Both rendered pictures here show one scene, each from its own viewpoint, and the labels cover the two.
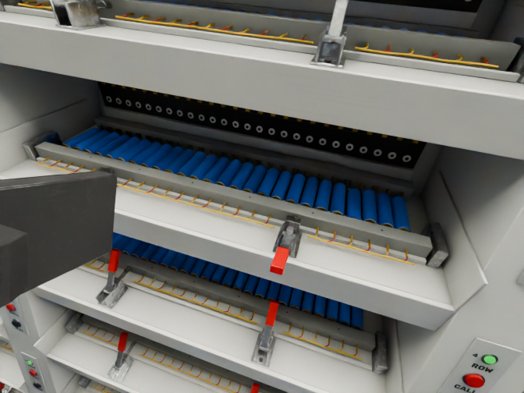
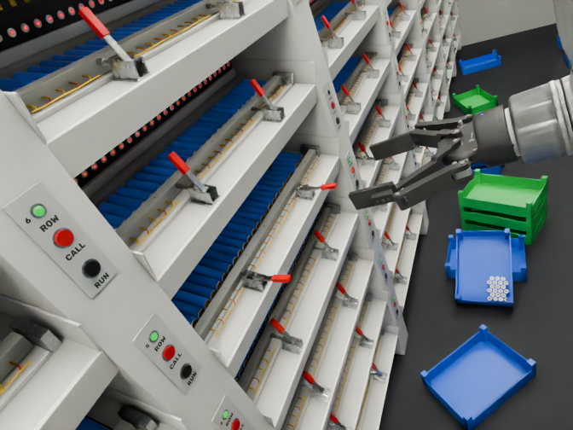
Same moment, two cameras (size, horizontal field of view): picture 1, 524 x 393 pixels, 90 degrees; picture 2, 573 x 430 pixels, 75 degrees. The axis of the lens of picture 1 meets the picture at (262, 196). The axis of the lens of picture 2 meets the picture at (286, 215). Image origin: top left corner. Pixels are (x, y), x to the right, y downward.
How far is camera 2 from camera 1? 0.70 m
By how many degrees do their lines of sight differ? 56
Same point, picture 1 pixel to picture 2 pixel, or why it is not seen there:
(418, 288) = (330, 161)
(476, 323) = (342, 153)
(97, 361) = (315, 416)
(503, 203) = (318, 118)
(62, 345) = not seen: outside the picture
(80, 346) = not seen: outside the picture
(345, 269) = (321, 179)
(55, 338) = not seen: outside the picture
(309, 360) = (335, 236)
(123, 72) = (244, 192)
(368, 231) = (306, 165)
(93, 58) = (234, 200)
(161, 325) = (315, 308)
